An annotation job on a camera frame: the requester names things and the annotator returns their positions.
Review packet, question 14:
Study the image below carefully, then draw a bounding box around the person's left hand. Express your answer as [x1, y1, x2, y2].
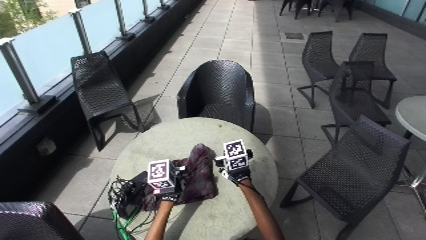
[158, 164, 190, 203]

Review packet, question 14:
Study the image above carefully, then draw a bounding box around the person's right hand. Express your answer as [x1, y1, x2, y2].
[214, 148, 256, 186]

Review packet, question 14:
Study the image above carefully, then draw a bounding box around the white marker cube right glove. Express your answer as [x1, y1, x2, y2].
[222, 138, 250, 171]

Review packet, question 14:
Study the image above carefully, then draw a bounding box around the white marker cube glove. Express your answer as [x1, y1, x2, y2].
[222, 138, 250, 171]
[146, 158, 177, 196]

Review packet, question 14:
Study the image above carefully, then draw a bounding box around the white marker cube left glove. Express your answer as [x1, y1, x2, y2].
[146, 158, 177, 196]

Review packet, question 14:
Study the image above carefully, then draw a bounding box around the dark maroon cloth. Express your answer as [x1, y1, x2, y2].
[140, 143, 220, 212]

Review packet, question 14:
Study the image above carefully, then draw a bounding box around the black device box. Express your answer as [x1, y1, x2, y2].
[120, 170, 150, 214]

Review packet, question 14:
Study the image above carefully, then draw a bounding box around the black rounded tub chair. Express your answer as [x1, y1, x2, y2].
[176, 59, 257, 133]

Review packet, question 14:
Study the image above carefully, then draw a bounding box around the black perforated armless chair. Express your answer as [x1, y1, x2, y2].
[278, 114, 411, 240]
[69, 50, 144, 152]
[347, 32, 398, 110]
[321, 60, 394, 145]
[295, 30, 342, 110]

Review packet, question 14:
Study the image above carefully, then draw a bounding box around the black woven chair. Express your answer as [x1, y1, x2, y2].
[0, 200, 86, 240]

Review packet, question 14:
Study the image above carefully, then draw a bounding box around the round white side table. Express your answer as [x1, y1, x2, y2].
[394, 95, 426, 142]

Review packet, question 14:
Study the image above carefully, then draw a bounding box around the frosted glass railing panel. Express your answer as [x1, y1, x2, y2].
[0, 53, 27, 118]
[11, 14, 85, 95]
[118, 0, 149, 34]
[78, 0, 124, 54]

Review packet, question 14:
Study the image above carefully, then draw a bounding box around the black background chair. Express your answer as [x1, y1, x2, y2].
[278, 0, 315, 20]
[315, 0, 357, 23]

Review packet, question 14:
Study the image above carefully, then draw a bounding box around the black cable bundle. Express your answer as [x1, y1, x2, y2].
[106, 176, 145, 221]

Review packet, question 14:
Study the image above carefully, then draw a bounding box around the green cable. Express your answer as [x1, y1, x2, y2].
[109, 205, 154, 240]

